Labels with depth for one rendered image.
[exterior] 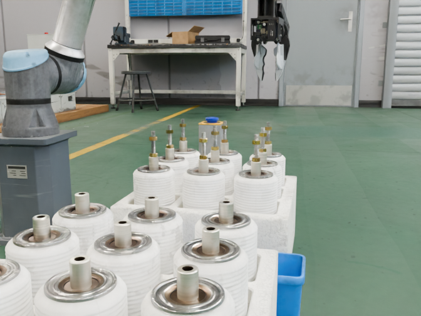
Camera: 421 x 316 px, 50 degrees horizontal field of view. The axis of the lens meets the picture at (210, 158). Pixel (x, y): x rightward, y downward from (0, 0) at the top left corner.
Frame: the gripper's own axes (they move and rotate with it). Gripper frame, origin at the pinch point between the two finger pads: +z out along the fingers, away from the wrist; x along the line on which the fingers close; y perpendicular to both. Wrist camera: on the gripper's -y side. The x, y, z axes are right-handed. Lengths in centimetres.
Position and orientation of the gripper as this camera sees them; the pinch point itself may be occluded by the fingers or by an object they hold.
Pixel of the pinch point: (269, 75)
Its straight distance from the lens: 120.8
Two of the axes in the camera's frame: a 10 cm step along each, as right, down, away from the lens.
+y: -3.4, 1.8, -9.2
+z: 0.0, 9.8, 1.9
